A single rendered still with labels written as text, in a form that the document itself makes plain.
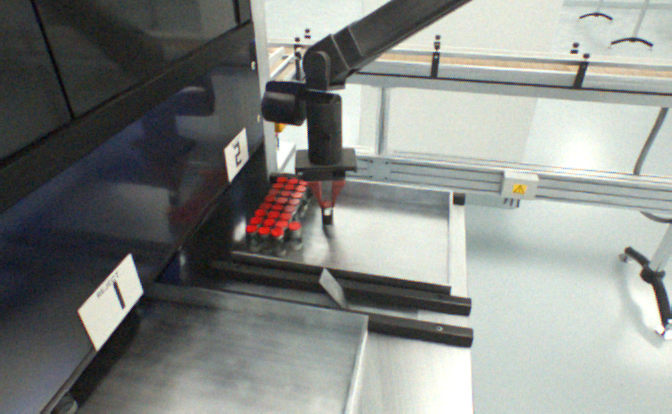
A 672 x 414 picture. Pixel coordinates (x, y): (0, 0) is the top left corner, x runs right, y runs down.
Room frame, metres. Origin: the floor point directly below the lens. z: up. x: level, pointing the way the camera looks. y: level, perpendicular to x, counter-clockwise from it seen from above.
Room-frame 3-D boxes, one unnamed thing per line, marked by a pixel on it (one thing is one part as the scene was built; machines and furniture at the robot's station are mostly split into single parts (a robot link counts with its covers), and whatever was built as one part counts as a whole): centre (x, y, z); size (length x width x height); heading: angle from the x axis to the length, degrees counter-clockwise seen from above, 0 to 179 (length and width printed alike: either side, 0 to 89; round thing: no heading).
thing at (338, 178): (0.65, 0.02, 0.97); 0.07 x 0.07 x 0.09; 2
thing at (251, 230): (0.66, 0.12, 0.90); 0.18 x 0.02 x 0.05; 167
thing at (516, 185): (1.40, -0.68, 0.50); 0.12 x 0.05 x 0.09; 78
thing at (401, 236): (0.62, -0.03, 0.90); 0.34 x 0.26 x 0.04; 77
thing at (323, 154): (0.65, 0.02, 1.04); 0.10 x 0.07 x 0.07; 92
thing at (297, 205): (0.65, 0.08, 0.90); 0.18 x 0.02 x 0.05; 167
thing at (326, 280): (0.45, -0.05, 0.91); 0.14 x 0.03 x 0.06; 78
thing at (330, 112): (0.65, 0.03, 1.10); 0.07 x 0.06 x 0.07; 68
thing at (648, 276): (1.33, -1.30, 0.07); 0.50 x 0.08 x 0.14; 168
